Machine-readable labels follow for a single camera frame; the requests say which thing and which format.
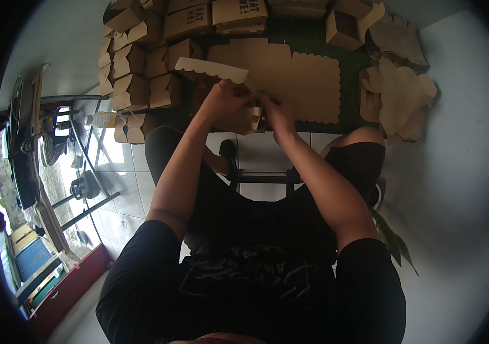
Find flat scalloped kraft cardboard sheet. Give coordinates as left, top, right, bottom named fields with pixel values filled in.
left=207, top=38, right=342, bottom=125

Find pile of folded kraft boxes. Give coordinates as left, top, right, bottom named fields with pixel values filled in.
left=98, top=0, right=332, bottom=144

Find black motorbike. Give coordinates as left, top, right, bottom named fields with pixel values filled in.
left=5, top=73, right=42, bottom=210

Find green plant leaves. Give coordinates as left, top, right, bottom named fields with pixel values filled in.
left=369, top=206, right=420, bottom=276

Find open empty kraft box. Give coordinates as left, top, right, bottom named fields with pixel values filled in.
left=325, top=2, right=386, bottom=52

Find red door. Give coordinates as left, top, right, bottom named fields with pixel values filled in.
left=28, top=244, right=114, bottom=341

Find person's left hand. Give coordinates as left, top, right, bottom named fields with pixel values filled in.
left=201, top=79, right=256, bottom=126

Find heap of flat cardboard blanks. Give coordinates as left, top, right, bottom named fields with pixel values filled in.
left=359, top=13, right=439, bottom=146

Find person's body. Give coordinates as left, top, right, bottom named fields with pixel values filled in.
left=96, top=219, right=407, bottom=344

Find green grass mat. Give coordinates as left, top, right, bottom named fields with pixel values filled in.
left=158, top=17, right=379, bottom=135

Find clear plastic bottle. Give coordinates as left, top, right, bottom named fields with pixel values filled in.
left=84, top=111, right=118, bottom=129

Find black stool frame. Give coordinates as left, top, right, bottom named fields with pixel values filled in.
left=227, top=167, right=306, bottom=199

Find person's right hand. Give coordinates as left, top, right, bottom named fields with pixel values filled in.
left=259, top=93, right=297, bottom=145

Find black metal rack frame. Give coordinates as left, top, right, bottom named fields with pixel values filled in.
left=39, top=95, right=121, bottom=230

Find half-folded kraft cardboard box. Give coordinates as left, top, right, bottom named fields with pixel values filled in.
left=175, top=57, right=267, bottom=136

